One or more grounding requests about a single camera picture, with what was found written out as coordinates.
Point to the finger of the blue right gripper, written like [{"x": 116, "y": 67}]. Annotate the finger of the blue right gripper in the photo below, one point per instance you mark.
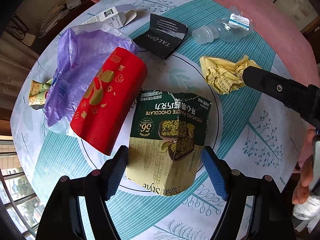
[{"x": 227, "y": 184}]

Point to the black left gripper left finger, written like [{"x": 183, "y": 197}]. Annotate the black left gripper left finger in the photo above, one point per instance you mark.
[{"x": 100, "y": 185}]

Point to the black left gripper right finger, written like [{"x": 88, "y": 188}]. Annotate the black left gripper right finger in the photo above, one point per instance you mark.
[{"x": 302, "y": 99}]

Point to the red gold paper box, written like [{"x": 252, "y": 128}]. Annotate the red gold paper box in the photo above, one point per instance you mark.
[{"x": 108, "y": 99}]

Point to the yellow paper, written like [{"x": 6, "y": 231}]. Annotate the yellow paper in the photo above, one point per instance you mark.
[{"x": 223, "y": 75}]

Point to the green gold chocolate wrapper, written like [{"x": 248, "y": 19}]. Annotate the green gold chocolate wrapper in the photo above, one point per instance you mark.
[{"x": 167, "y": 136}]

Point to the green yellow snack wrapper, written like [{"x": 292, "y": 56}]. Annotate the green yellow snack wrapper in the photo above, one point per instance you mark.
[{"x": 38, "y": 93}]

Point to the purple plastic bag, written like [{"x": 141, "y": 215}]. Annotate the purple plastic bag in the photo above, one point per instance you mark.
[{"x": 79, "y": 58}]

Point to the black Talopn card box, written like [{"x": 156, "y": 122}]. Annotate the black Talopn card box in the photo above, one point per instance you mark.
[{"x": 163, "y": 37}]

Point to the person's right hand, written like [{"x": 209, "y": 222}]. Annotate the person's right hand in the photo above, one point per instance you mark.
[{"x": 305, "y": 161}]

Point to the pink bed sheet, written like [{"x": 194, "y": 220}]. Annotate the pink bed sheet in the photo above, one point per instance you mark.
[{"x": 281, "y": 34}]

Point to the barred window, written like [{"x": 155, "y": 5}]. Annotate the barred window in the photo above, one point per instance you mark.
[{"x": 20, "y": 201}]

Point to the clear plastic bottle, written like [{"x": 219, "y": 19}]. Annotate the clear plastic bottle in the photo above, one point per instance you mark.
[{"x": 232, "y": 26}]

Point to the leaf-patterned white teal tablecloth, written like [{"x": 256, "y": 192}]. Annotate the leaf-patterned white teal tablecloth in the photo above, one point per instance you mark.
[{"x": 252, "y": 131}]

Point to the dark nightstand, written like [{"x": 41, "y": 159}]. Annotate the dark nightstand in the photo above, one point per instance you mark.
[{"x": 40, "y": 44}]

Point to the white grey carton box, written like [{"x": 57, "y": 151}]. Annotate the white grey carton box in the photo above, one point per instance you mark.
[{"x": 118, "y": 16}]

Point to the stack of papers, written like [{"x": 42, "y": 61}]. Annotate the stack of papers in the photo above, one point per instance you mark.
[{"x": 47, "y": 23}]

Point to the tissue box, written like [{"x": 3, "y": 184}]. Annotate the tissue box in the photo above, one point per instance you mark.
[{"x": 71, "y": 4}]

